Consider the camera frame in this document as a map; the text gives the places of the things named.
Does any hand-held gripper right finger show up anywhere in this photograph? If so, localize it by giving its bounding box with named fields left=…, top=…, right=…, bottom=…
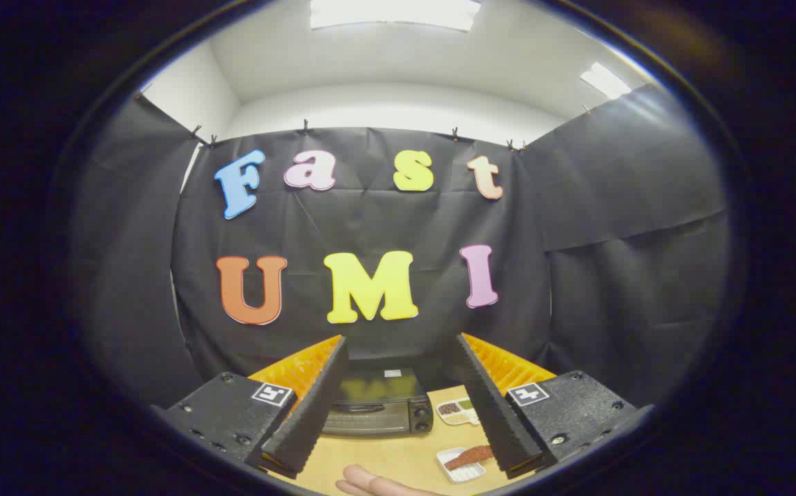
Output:
left=454, top=333, right=653, bottom=481

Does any white rectangular dish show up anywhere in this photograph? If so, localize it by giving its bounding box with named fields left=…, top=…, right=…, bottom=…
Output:
left=436, top=446, right=494, bottom=483

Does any black toaster oven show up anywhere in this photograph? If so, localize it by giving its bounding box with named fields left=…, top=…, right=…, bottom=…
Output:
left=321, top=367, right=434, bottom=438

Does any white divided tray with grains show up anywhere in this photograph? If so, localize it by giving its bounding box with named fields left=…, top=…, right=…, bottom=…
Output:
left=436, top=397, right=480, bottom=426

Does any ceiling light panel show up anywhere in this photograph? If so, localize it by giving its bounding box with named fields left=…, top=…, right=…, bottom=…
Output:
left=580, top=62, right=633, bottom=99
left=310, top=0, right=481, bottom=32

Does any red meat steak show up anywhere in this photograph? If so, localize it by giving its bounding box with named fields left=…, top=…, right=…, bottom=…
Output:
left=444, top=445, right=494, bottom=472

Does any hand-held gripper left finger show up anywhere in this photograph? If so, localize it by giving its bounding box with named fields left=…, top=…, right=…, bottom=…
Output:
left=154, top=334, right=349, bottom=479

